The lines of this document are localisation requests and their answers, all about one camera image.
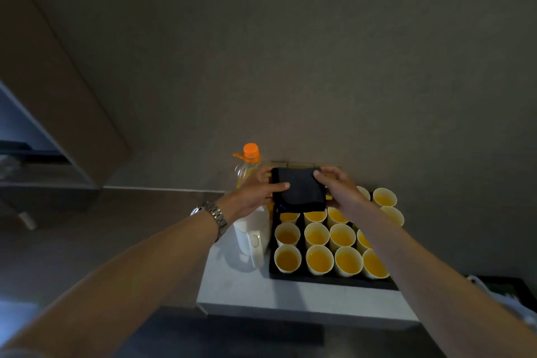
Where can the person's right hand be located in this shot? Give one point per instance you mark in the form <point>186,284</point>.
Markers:
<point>346,196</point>

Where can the person's left hand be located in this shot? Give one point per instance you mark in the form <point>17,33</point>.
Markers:
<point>247,198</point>

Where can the person's left thumb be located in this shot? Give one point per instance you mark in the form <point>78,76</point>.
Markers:
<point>275,188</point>

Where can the person's right thumb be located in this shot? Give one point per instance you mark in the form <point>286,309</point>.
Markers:
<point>324,180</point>

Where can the black cloth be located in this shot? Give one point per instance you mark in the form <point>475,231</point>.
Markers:
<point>300,192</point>

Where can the person's right forearm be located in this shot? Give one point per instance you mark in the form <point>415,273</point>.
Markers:
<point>440,282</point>

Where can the person's left forearm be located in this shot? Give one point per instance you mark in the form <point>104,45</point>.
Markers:
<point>126,286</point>

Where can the orange-capped juice bottle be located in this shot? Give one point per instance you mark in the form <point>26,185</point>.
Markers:
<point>248,162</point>

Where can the white electric kettle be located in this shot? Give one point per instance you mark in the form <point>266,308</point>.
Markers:
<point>251,236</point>

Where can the silver metal wristwatch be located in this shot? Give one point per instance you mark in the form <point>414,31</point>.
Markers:
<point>217,215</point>

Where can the group of juice-filled paper cups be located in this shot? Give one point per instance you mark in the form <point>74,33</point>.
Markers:
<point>319,248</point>

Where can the black serving tray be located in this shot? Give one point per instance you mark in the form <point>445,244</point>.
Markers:
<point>302,279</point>

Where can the dark bin with white bag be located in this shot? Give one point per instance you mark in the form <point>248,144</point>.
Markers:
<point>509,297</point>

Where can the dark shelf unit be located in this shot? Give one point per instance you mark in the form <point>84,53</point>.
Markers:
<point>37,185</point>

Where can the small white cylinder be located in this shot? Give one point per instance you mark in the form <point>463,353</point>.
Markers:
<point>27,220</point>

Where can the brown wall cabinet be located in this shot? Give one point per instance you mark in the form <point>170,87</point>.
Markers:
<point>54,89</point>

